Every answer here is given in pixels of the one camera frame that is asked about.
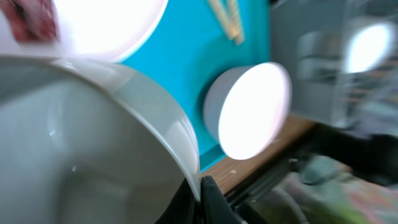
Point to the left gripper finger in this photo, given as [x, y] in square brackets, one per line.
[212, 209]

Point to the grey bowl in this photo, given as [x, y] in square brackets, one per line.
[92, 142]

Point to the red wrapper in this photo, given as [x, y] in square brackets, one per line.
[31, 20]

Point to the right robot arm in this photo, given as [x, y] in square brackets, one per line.
[373, 159]

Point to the small white plate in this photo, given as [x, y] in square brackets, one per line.
[245, 108]

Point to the teal plastic tray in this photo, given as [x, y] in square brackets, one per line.
[188, 50]

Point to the wooden chopstick right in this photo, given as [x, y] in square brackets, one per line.
[236, 22]

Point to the large white plate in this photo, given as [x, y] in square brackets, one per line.
[95, 29]

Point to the grey dish rack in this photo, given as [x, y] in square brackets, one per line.
[342, 59]

